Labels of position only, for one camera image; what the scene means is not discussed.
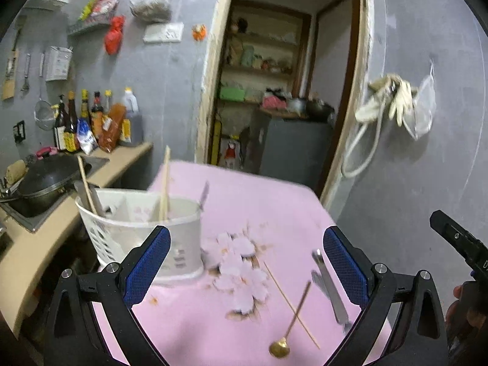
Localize cream rubber gloves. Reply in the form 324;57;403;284
355;74;418;127

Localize white red sack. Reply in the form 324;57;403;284
218;136;242;170

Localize gold spoon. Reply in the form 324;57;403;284
269;281;311;359

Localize large cooking oil jug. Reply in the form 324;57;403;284
119;88;143;147

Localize clear mesh bag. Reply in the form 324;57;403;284
403;62;437;141

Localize pink floral table cloth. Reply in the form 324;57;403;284
91;159;394;366

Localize clear bag of dried goods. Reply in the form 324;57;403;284
129;0;172;23

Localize dark soy sauce bottle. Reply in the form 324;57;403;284
64;91;79;153

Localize red plastic bag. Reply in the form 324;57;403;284
104;16;125;56

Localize white wall socket panel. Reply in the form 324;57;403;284
143;22;185;44

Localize person's right hand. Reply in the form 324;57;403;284
445;281;487;366

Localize yellow cylinder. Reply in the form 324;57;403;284
210;120;222;165

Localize metal pot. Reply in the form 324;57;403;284
287;98;308;115

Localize white wall box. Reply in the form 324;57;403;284
45;46;73;82

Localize grey cabinet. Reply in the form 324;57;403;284
244;111;333;190

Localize wooden pantry shelf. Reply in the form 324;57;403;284
217;0;312;105

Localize blue white seasoning bag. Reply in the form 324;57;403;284
77;118;98;155

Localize grey wall spice shelf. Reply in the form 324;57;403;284
66;16;112;36

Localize wooden cutting board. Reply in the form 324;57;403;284
2;29;22;101

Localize wooden chopstick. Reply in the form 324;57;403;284
77;155;98;216
261;260;321;350
159;145;171;221

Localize green box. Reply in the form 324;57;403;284
219;86;246;102

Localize white plastic utensil caddy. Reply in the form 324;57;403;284
75;188;204;285

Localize steel tongs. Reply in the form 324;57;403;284
311;249;352;334

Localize mesh strainer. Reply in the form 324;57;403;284
34;52;56;131

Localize white hose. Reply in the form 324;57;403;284
340;94;384;179

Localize black wok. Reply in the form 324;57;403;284
1;154;81;212

